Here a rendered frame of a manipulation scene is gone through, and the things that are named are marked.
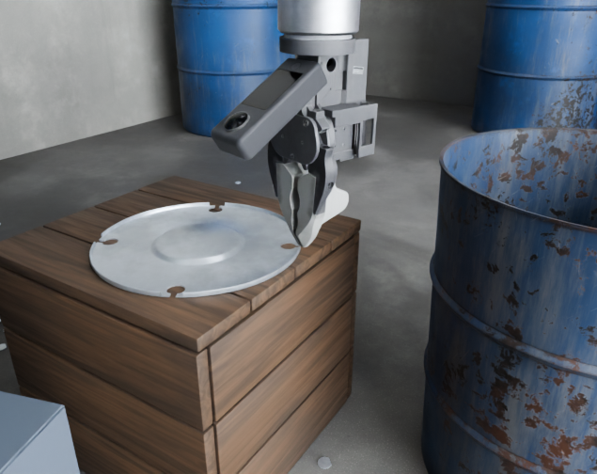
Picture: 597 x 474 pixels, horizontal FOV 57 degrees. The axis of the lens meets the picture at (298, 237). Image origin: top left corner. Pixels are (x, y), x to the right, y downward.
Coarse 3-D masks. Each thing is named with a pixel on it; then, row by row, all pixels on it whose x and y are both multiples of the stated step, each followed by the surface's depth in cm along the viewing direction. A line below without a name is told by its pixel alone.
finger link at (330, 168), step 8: (320, 136) 53; (320, 144) 52; (320, 152) 52; (328, 152) 52; (320, 160) 52; (328, 160) 52; (312, 168) 53; (320, 168) 53; (328, 168) 52; (336, 168) 53; (320, 176) 53; (328, 176) 52; (336, 176) 53; (320, 184) 53; (328, 184) 54; (320, 192) 53; (328, 192) 54; (320, 200) 54; (320, 208) 55
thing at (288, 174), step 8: (280, 168) 57; (288, 168) 57; (296, 168) 57; (280, 176) 58; (288, 176) 57; (296, 176) 57; (280, 184) 58; (288, 184) 57; (296, 184) 57; (280, 192) 58; (288, 192) 57; (296, 192) 58; (280, 200) 59; (288, 200) 58; (296, 200) 58; (280, 208) 59; (288, 208) 58; (296, 208) 58; (288, 216) 59; (296, 216) 59; (288, 224) 59; (296, 224) 59; (296, 240) 59
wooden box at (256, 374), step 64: (192, 192) 98; (0, 256) 75; (64, 256) 75; (320, 256) 77; (64, 320) 72; (128, 320) 64; (192, 320) 61; (256, 320) 67; (320, 320) 82; (64, 384) 78; (128, 384) 68; (192, 384) 61; (256, 384) 70; (320, 384) 88; (128, 448) 75; (192, 448) 66; (256, 448) 74
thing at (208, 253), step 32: (128, 224) 84; (160, 224) 84; (192, 224) 83; (224, 224) 84; (256, 224) 84; (96, 256) 75; (128, 256) 75; (160, 256) 74; (192, 256) 73; (224, 256) 74; (256, 256) 75; (288, 256) 75; (128, 288) 66; (160, 288) 67; (192, 288) 67; (224, 288) 66
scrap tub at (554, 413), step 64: (576, 128) 86; (448, 192) 67; (512, 192) 90; (576, 192) 89; (448, 256) 69; (512, 256) 58; (576, 256) 54; (448, 320) 71; (512, 320) 61; (576, 320) 56; (448, 384) 74; (512, 384) 64; (576, 384) 59; (448, 448) 77; (512, 448) 67; (576, 448) 62
